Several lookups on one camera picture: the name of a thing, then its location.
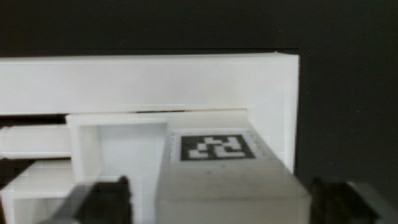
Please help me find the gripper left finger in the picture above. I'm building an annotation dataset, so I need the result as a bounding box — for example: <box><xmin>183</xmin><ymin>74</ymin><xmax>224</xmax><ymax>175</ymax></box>
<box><xmin>59</xmin><ymin>177</ymin><xmax>134</xmax><ymax>224</ymax></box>

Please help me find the white chair seat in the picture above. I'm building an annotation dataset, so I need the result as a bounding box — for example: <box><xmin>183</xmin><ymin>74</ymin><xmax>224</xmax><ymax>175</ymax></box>
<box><xmin>0</xmin><ymin>110</ymin><xmax>249</xmax><ymax>224</ymax></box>

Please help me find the white chair leg with tag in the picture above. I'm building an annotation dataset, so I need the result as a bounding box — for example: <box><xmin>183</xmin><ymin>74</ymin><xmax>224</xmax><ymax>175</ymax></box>
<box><xmin>155</xmin><ymin>128</ymin><xmax>311</xmax><ymax>224</ymax></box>

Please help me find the white U-shaped obstacle fence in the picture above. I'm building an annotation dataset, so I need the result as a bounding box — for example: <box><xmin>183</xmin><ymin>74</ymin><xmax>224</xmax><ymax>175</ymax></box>
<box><xmin>0</xmin><ymin>53</ymin><xmax>299</xmax><ymax>165</ymax></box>

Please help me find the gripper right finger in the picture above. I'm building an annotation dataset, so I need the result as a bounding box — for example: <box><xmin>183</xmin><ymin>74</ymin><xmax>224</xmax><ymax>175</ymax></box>
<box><xmin>309</xmin><ymin>178</ymin><xmax>398</xmax><ymax>224</ymax></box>

